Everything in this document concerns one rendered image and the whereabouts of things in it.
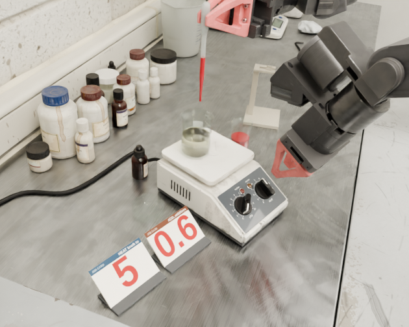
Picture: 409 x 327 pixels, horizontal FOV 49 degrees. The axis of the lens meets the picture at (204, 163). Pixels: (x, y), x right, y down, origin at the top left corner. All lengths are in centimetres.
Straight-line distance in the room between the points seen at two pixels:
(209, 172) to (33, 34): 48
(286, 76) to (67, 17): 60
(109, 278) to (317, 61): 40
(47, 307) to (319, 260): 40
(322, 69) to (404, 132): 57
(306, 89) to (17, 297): 47
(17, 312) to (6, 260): 11
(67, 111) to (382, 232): 60
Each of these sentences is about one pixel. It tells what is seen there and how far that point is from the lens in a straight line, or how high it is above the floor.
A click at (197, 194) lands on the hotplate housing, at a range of 72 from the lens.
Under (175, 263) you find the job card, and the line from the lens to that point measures 69.
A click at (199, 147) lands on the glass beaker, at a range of 73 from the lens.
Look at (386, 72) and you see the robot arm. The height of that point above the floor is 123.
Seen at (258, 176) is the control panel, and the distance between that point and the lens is 77.
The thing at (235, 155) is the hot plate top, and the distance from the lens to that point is 76.
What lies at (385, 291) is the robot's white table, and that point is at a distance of 73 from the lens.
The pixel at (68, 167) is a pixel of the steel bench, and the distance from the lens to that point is 88.
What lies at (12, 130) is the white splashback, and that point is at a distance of 92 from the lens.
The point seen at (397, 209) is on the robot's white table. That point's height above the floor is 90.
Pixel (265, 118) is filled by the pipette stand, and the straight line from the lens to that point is 104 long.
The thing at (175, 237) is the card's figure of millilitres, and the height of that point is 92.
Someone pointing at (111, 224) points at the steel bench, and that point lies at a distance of 75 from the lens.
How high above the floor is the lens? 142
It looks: 37 degrees down
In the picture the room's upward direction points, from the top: 5 degrees clockwise
